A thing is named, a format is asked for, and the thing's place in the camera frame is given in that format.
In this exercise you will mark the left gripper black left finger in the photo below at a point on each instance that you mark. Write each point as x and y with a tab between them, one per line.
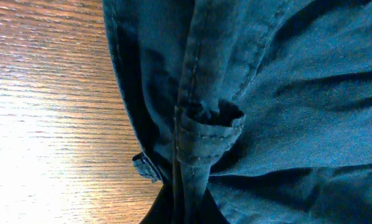
162	208

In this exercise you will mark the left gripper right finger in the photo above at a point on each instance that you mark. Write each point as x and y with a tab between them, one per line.
208	211

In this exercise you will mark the navy blue shorts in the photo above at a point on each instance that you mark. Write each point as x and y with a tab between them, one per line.
265	103

